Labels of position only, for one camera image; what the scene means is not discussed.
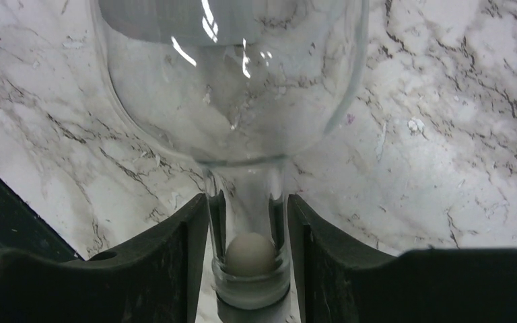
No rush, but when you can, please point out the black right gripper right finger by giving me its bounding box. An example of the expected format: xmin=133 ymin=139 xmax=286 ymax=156
xmin=287 ymin=195 xmax=517 ymax=322

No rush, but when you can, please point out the clear liquor bottle red label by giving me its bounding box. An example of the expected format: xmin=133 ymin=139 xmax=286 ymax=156
xmin=88 ymin=1 xmax=369 ymax=310

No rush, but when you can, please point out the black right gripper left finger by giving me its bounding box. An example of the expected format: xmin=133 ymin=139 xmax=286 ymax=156
xmin=0 ymin=194 xmax=208 ymax=322

